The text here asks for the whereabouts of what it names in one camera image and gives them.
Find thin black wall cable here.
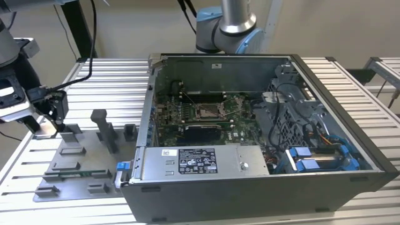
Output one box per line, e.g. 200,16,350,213
52,4,79,60

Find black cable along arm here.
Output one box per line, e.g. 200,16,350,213
176,0,199,34

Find neighbouring slatted metal table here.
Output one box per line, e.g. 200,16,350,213
364,56,400,109

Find black graphics card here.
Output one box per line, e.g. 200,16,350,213
176,124,232,145

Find black table bracket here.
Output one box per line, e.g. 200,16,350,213
346,67,376,85

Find black camera cable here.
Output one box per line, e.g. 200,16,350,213
27,0,98,103

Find orange wire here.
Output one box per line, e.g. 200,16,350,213
320,135,338,147

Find black upright pole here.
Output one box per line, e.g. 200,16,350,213
60,0,99,59

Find black RAM slot bank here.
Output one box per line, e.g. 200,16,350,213
180,91,227,103

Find grey parts rack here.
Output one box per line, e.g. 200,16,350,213
32,109,140,203

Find blue case latch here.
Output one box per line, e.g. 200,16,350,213
114,161,131,188

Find silver power supply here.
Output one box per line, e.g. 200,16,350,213
140,145,271,181

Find silver CPU plate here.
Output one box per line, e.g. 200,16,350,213
34,120,60,140

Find green motherboard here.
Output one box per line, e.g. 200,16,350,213
155,93,268,148

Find CPU socket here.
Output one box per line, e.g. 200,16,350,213
195,103,227,121

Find hard disk in blue carrier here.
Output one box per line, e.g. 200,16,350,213
294,157,360,173
286,145,351,158

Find green RAM stick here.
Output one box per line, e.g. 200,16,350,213
46,170,111,179

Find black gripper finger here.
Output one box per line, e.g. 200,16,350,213
22,114,42,135
43,90,71,133

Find metal socket cover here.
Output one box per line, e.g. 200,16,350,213
222,97,244,113

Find grey metal drive cage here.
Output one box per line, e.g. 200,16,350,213
252,64,330,154

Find black open PC case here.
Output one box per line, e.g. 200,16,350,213
120,53,400,223

